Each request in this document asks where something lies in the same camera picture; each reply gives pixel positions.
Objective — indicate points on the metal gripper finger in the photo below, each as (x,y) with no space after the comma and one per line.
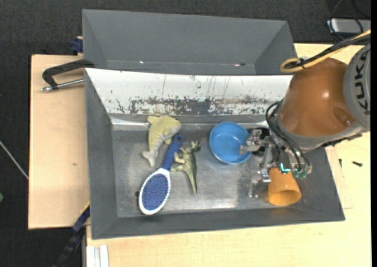
(262,178)
(252,143)

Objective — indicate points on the orange cup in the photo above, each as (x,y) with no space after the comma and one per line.
(284,190)

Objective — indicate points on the blue bowl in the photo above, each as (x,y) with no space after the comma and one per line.
(226,145)

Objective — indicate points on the green toy dinosaur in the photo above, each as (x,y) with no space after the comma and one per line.
(191,162)

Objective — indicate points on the small black screw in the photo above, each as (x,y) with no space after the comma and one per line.
(357,164)

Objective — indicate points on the yellow-green plush shark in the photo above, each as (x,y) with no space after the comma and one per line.
(160,133)

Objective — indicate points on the blue and white hairbrush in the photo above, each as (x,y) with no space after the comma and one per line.
(154,192)

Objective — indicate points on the grey metal bin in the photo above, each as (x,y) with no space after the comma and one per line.
(182,42)

